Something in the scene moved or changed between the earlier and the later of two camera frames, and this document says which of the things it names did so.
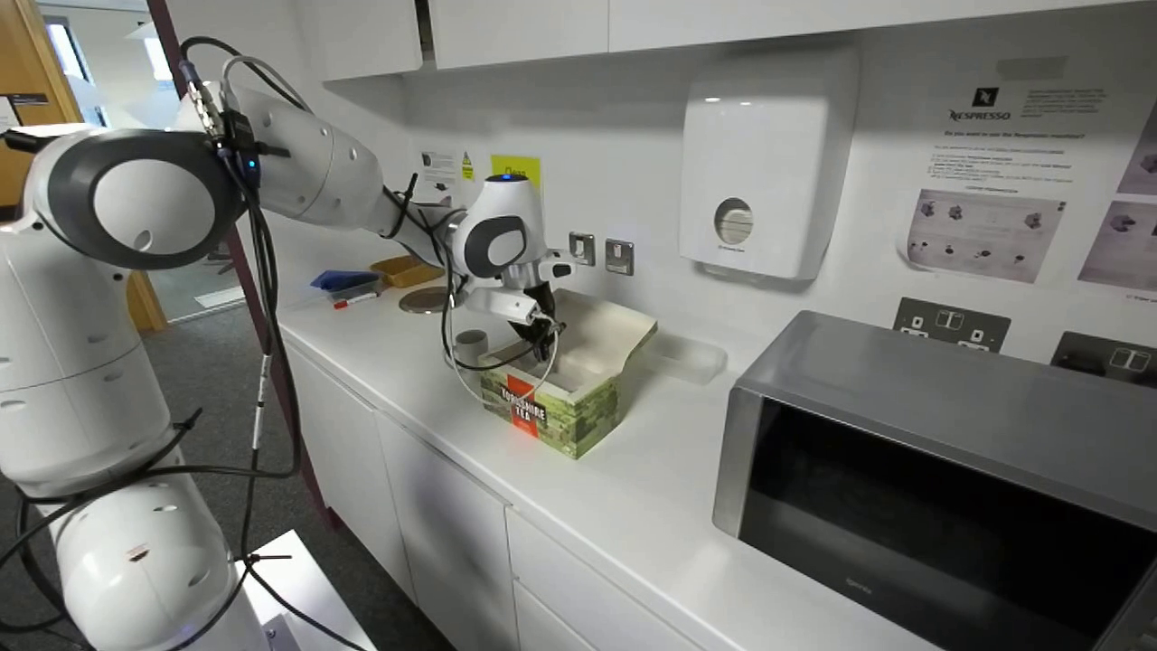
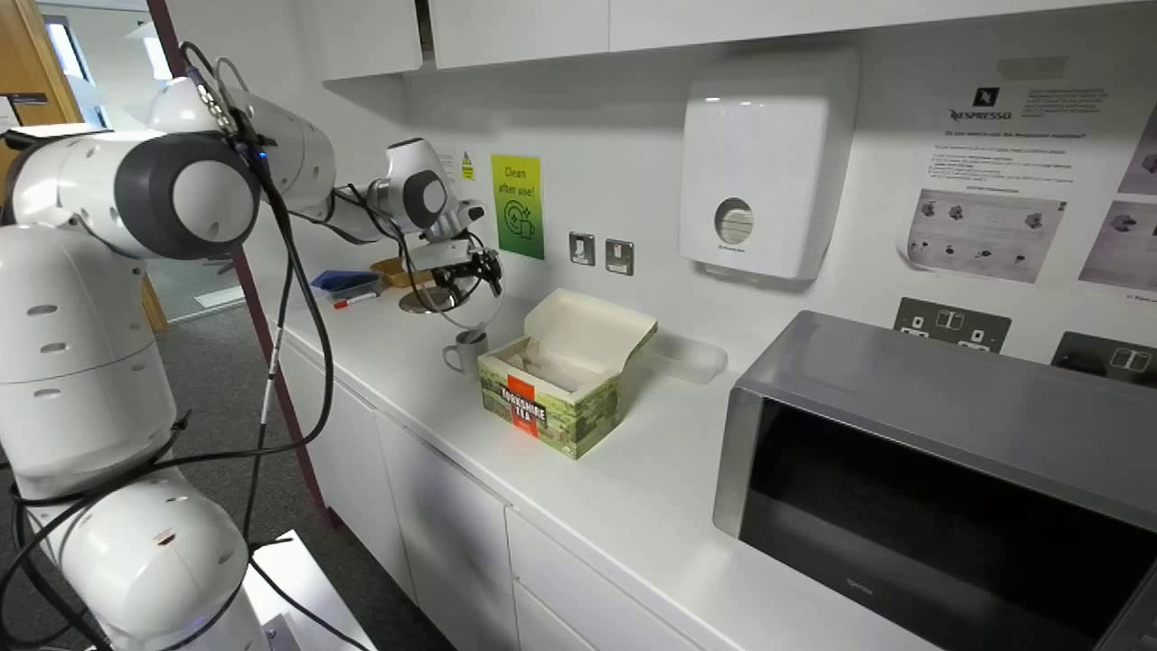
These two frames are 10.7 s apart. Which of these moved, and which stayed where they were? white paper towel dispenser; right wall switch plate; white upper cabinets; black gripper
Moved: black gripper
Stayed: white paper towel dispenser; white upper cabinets; right wall switch plate
